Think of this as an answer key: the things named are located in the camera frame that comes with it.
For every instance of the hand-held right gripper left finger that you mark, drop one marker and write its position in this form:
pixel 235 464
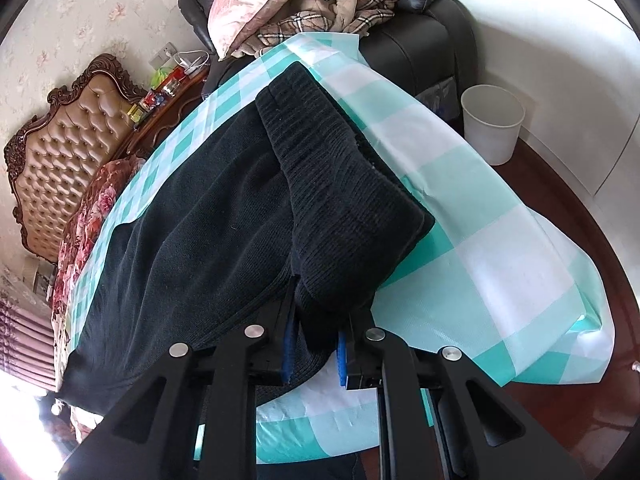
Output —
pixel 287 355

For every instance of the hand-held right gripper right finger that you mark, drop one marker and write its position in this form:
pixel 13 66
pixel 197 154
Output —
pixel 342 360

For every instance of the black knit pants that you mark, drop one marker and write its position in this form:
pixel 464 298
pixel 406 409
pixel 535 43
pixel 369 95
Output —
pixel 210 210

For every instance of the teal checkered tablecloth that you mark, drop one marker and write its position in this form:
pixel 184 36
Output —
pixel 480 260

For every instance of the red floral bedspread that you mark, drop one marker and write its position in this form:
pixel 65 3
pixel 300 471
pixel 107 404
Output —
pixel 82 225

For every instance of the carved wooden nightstand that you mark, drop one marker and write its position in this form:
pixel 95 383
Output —
pixel 170 105

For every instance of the white plastic waste bin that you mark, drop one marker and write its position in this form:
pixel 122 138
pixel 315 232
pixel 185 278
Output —
pixel 492 124

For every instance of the tufted leather carved headboard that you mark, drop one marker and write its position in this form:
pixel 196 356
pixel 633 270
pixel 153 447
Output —
pixel 65 145

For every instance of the green plastic bag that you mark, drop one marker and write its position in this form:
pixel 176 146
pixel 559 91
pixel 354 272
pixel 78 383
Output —
pixel 161 76

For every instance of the black leather armchair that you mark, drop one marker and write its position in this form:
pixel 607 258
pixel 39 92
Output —
pixel 415 45

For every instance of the brown plaid blanket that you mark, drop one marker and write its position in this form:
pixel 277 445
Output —
pixel 360 0

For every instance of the white wall power socket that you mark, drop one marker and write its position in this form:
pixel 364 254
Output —
pixel 165 53

